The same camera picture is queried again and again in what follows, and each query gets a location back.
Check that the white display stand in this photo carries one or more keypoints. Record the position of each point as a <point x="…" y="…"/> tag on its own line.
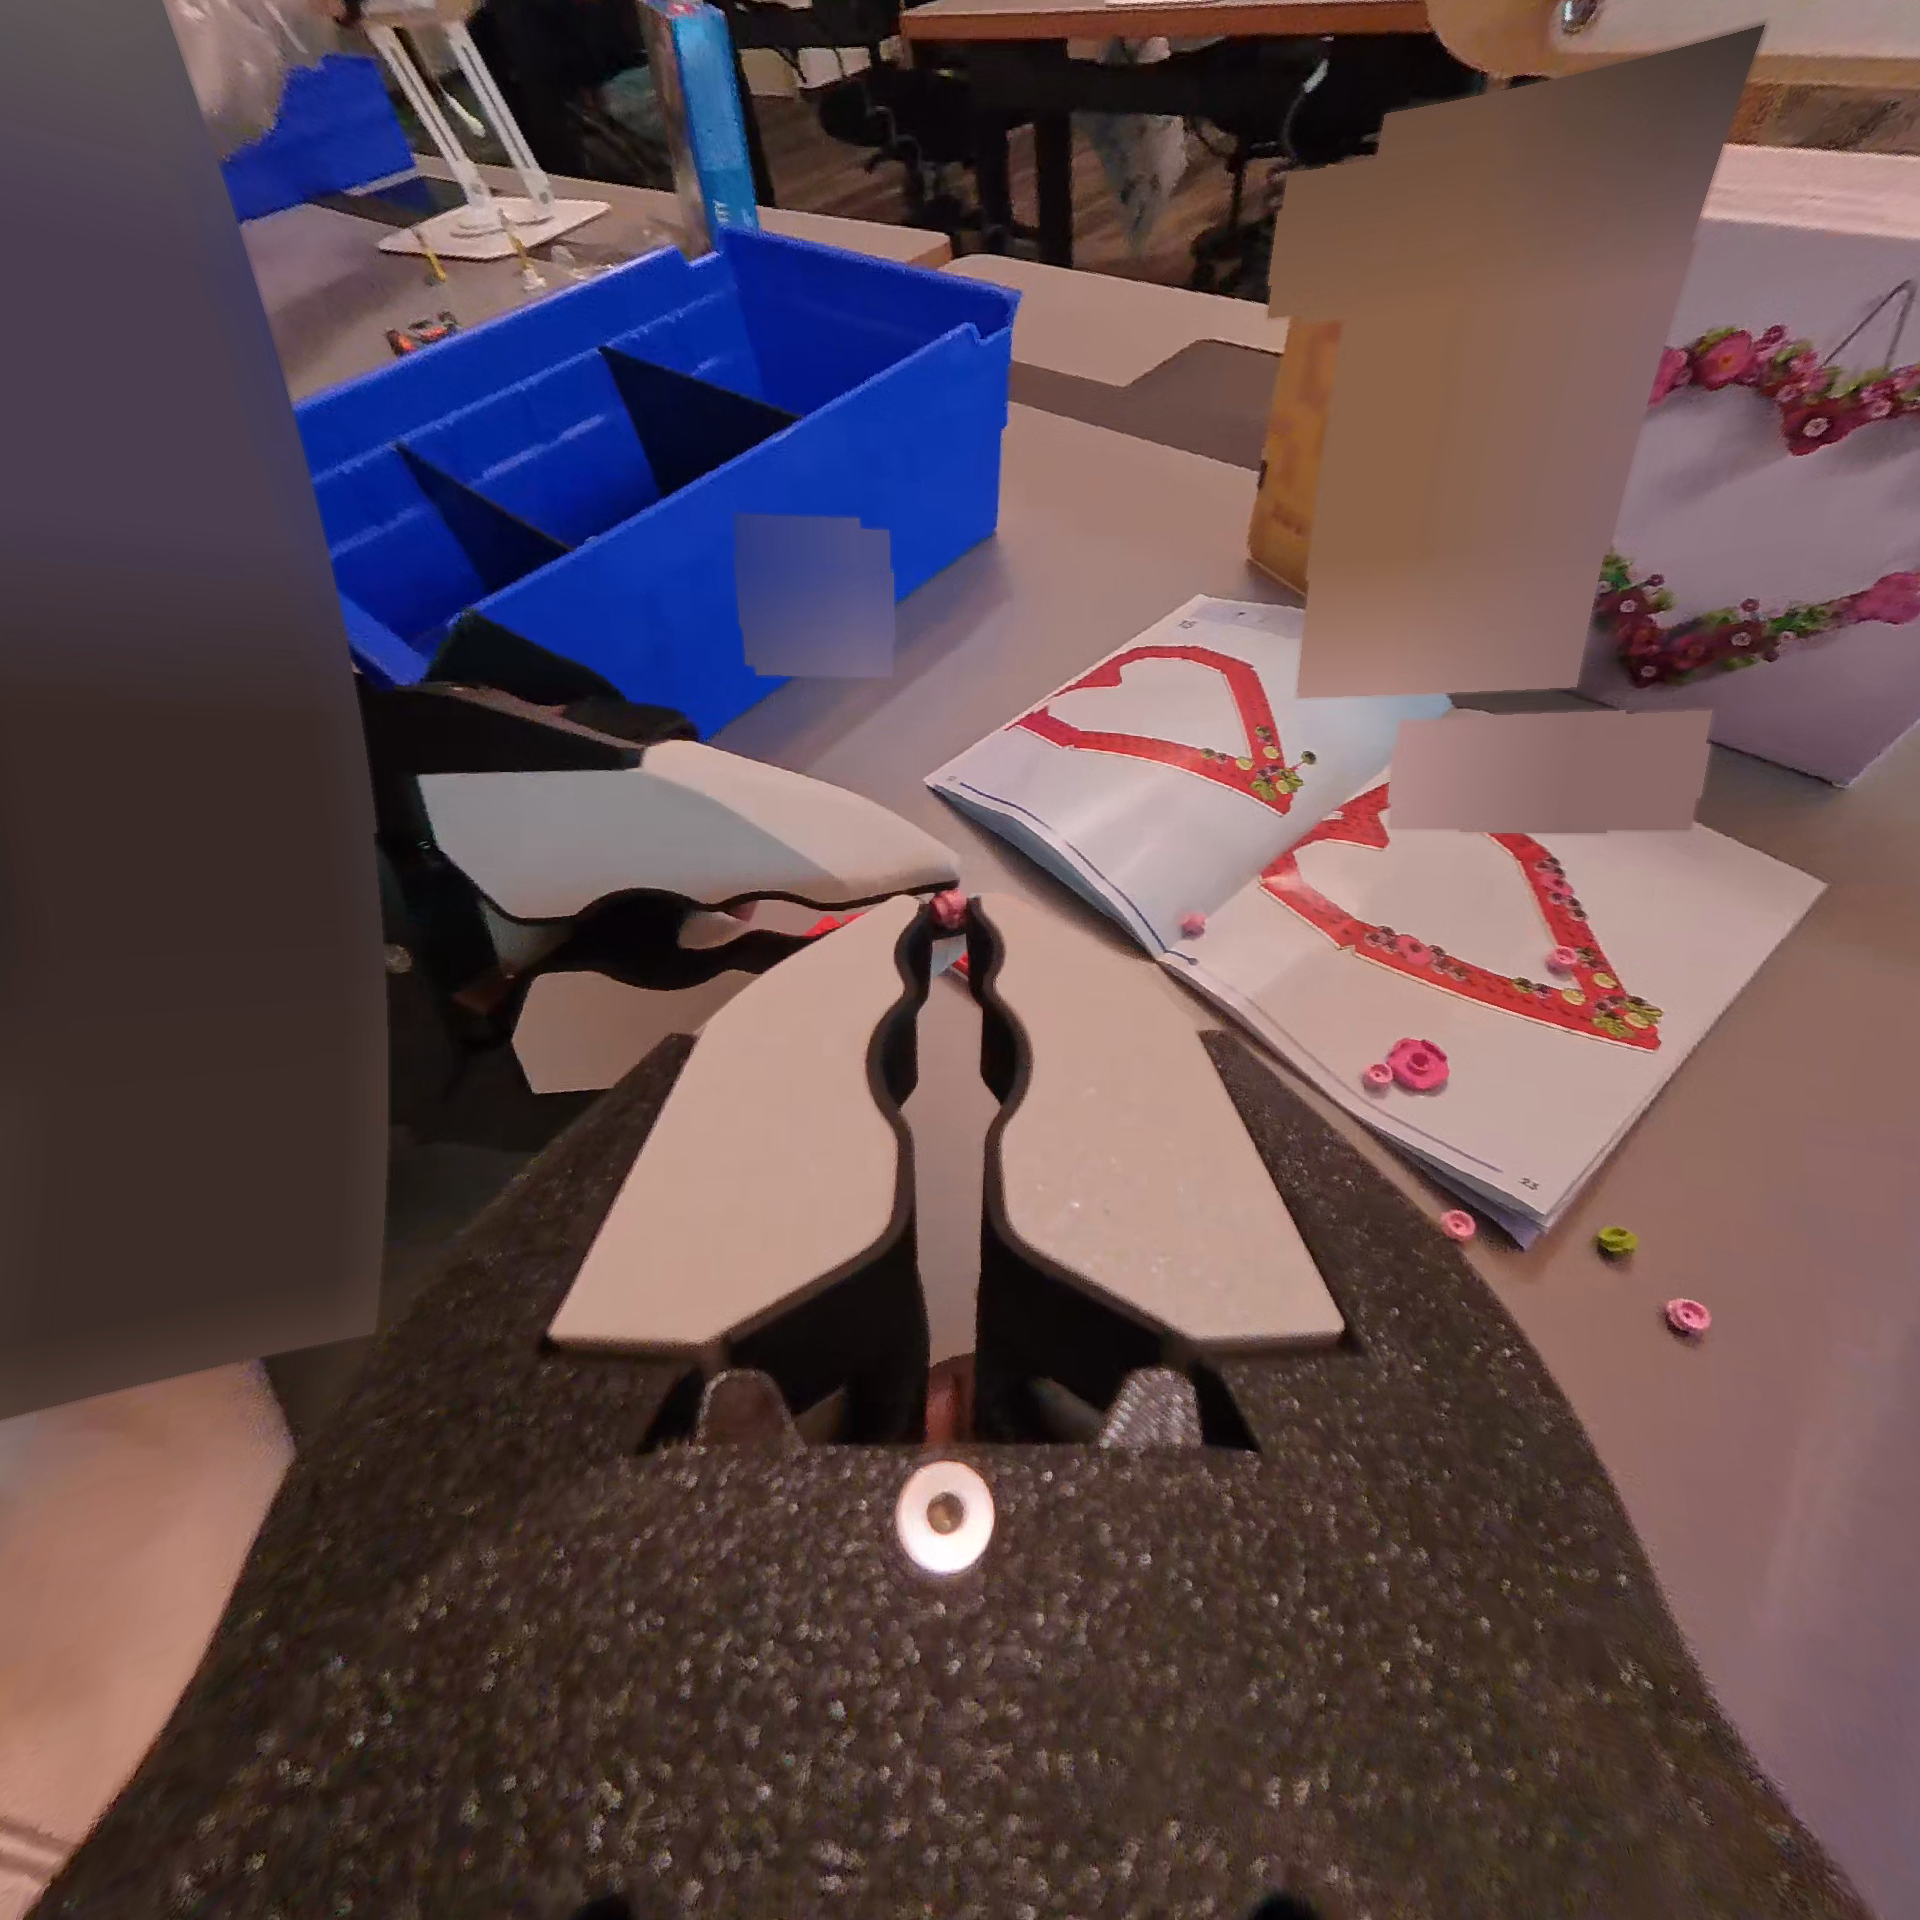
<point x="451" y="180"/>

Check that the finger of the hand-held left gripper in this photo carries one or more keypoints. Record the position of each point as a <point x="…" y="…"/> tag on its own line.
<point x="601" y="1029"/>
<point x="720" y="825"/>

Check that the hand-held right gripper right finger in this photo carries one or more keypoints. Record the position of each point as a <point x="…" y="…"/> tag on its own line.
<point x="1154" y="1201"/>

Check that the blue cardboard box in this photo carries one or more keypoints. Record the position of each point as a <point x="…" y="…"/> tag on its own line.
<point x="705" y="120"/>

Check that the grey desk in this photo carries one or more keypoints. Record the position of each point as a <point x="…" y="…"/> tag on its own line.
<point x="1081" y="601"/>
<point x="331" y="300"/>

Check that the small red black toy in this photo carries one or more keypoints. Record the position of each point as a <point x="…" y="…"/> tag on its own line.
<point x="423" y="333"/>

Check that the white product box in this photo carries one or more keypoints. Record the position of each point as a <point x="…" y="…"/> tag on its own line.
<point x="1771" y="495"/>

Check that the blue plastic bin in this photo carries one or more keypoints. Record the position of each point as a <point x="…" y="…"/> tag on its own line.
<point x="322" y="134"/>
<point x="601" y="630"/>

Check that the person's light clothing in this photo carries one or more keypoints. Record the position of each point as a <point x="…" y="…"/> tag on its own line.
<point x="121" y="1574"/>

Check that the brown wooden table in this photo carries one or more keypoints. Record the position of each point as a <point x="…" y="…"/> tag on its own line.
<point x="1154" y="14"/>

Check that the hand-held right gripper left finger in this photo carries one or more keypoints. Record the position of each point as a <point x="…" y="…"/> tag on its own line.
<point x="720" y="1185"/>

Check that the magenta round plate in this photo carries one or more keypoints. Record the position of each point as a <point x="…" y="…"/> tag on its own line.
<point x="1419" y="1063"/>

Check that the instruction booklet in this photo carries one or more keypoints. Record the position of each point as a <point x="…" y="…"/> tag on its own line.
<point x="1081" y="841"/>

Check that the beige round object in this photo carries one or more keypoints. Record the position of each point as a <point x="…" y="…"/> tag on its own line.
<point x="1501" y="38"/>

